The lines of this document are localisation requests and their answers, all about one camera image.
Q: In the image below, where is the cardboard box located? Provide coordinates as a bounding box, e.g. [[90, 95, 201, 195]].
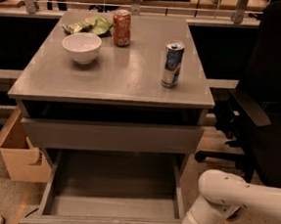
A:
[[0, 107, 51, 183]]

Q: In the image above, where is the orange soda can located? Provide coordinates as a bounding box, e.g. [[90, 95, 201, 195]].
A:
[[113, 9, 131, 47]]

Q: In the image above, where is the grey top drawer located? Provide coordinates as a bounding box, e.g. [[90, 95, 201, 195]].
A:
[[22, 117, 203, 155]]

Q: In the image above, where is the black office chair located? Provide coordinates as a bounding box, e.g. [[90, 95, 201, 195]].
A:
[[195, 0, 281, 188]]

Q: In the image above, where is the silver blue energy drink can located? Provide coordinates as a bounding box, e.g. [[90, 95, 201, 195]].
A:
[[161, 40, 185, 88]]

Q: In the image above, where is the grey drawer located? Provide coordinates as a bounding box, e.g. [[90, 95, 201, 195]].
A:
[[22, 117, 203, 155], [21, 150, 184, 224]]

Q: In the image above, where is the grey drawer cabinet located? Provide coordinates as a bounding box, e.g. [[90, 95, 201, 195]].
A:
[[1, 4, 223, 183]]

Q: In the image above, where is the white ceramic bowl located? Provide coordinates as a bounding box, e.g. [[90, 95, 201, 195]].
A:
[[62, 32, 102, 64]]

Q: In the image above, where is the green snack bag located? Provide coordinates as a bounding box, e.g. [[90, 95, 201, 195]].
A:
[[63, 16, 113, 36]]

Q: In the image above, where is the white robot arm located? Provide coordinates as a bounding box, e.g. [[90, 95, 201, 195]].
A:
[[182, 169, 281, 224]]

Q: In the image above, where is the background wooden workbench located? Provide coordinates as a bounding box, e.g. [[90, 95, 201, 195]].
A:
[[0, 0, 271, 26]]

